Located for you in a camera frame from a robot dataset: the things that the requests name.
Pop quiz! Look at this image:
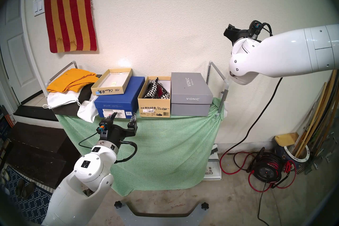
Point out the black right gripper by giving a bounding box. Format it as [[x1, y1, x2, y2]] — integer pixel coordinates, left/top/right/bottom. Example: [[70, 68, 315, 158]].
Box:
[[224, 25, 256, 46]]

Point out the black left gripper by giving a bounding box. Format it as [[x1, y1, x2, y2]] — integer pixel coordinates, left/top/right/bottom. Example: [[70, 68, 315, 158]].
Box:
[[97, 112, 138, 149]]

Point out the black white checkered slingback heel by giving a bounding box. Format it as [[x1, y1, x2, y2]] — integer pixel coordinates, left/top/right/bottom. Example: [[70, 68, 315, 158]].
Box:
[[144, 78, 159, 98], [155, 80, 170, 99]]

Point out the blue Stuart Weitzman shoe box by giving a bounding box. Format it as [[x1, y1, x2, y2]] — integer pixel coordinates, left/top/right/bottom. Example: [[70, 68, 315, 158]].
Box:
[[94, 76, 145, 119]]

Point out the open tan shoe box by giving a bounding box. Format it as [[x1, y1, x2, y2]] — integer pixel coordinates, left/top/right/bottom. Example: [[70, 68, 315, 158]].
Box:
[[138, 76, 172, 118]]

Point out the tan handwritten box lid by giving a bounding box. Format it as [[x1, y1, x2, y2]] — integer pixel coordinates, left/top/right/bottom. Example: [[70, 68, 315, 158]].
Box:
[[91, 68, 133, 96]]

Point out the grey Vionic shoe box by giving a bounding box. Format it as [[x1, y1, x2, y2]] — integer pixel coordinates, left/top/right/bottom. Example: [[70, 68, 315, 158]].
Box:
[[171, 72, 213, 117]]

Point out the white appliance box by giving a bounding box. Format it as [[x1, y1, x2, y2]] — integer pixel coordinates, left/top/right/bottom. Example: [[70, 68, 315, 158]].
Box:
[[203, 144, 222, 181]]

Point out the dark brown shoe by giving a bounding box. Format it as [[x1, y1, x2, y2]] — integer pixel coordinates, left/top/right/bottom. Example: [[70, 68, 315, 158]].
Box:
[[16, 179, 26, 197], [23, 181, 35, 199]]

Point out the green white checkered tablecloth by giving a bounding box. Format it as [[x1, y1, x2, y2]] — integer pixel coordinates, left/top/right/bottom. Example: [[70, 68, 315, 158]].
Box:
[[56, 97, 225, 197]]

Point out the orange folded cloth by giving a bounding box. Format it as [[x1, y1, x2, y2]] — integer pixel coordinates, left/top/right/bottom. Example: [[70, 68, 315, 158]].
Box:
[[47, 68, 99, 93]]

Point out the dark wooden platform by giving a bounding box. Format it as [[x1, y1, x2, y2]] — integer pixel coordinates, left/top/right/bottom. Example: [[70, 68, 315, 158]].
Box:
[[5, 121, 81, 189]]

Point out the bundle of wooden sticks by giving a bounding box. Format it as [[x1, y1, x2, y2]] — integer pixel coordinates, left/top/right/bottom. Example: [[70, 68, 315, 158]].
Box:
[[294, 69, 339, 160]]

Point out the yellow cardboard block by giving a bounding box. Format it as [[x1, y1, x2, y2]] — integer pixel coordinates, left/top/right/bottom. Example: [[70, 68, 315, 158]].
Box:
[[274, 132, 299, 147]]

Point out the white panel door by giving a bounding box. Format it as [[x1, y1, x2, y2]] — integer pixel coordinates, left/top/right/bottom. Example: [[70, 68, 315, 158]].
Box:
[[0, 0, 44, 107]]

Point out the blue white ceramic pot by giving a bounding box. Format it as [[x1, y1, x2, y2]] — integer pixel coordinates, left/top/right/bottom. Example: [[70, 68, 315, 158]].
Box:
[[275, 143, 310, 173]]

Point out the blue white patterned rug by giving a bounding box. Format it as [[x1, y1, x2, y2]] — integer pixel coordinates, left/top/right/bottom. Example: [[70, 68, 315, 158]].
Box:
[[5, 166, 55, 224]]

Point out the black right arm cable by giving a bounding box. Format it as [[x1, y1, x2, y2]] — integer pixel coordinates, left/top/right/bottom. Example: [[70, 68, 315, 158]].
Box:
[[261, 23, 273, 36]]

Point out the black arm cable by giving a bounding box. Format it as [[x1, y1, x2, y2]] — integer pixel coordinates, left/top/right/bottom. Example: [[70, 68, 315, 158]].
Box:
[[78, 131, 138, 164], [261, 23, 273, 36]]

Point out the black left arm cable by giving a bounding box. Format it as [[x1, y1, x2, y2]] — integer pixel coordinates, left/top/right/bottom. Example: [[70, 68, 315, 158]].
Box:
[[78, 131, 138, 164]]

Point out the grey table side rail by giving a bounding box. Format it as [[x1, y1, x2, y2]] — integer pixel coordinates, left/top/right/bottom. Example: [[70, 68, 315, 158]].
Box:
[[48, 61, 78, 85], [208, 61, 229, 118]]

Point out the black power cable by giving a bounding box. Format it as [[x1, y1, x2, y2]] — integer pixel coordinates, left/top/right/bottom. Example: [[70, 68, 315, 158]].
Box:
[[222, 77, 283, 173]]

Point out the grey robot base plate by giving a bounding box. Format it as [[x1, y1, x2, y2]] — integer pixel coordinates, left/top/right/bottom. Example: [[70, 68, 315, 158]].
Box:
[[114, 200, 209, 226]]

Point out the red extension cable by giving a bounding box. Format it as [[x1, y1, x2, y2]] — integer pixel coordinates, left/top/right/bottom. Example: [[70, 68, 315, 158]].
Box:
[[219, 151, 297, 193]]

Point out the red yellow striped wall hanging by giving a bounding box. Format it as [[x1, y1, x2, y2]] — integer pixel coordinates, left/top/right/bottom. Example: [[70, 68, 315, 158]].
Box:
[[44, 0, 97, 53]]

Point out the black cable reel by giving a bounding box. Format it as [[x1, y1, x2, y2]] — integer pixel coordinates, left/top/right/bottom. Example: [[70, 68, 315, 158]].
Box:
[[250, 153, 283, 183]]

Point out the white light switch plate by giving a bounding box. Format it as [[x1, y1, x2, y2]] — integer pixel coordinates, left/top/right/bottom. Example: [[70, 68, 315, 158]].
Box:
[[33, 0, 45, 17]]

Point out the thin black floor cable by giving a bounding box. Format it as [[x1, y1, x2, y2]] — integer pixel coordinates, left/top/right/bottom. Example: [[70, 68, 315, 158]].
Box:
[[258, 181, 270, 226]]

